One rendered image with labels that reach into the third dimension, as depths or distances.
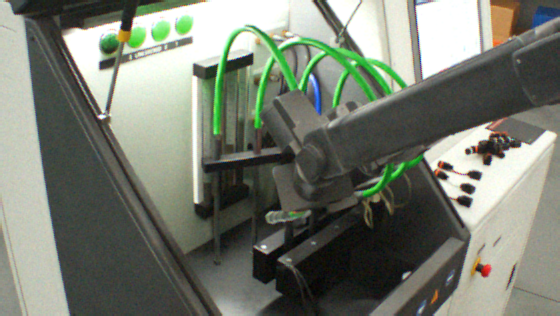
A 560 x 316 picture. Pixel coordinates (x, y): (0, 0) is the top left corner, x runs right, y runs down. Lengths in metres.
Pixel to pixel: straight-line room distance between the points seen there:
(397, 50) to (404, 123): 0.86
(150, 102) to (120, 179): 0.32
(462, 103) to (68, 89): 0.64
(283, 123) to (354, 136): 0.15
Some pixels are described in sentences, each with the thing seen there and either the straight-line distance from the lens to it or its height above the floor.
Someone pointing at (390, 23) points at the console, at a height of 1.36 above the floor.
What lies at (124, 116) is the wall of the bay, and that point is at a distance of 1.17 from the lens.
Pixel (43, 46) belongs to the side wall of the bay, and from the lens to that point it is 1.00.
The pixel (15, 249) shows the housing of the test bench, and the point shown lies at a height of 0.86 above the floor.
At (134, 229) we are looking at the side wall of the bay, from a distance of 0.92.
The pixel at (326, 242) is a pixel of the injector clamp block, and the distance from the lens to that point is 1.23.
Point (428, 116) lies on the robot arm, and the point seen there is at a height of 1.48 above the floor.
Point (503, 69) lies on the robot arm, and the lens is 0.46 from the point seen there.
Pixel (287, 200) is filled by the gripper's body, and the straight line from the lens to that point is 0.84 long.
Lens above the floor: 1.68
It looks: 27 degrees down
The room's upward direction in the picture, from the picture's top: 3 degrees clockwise
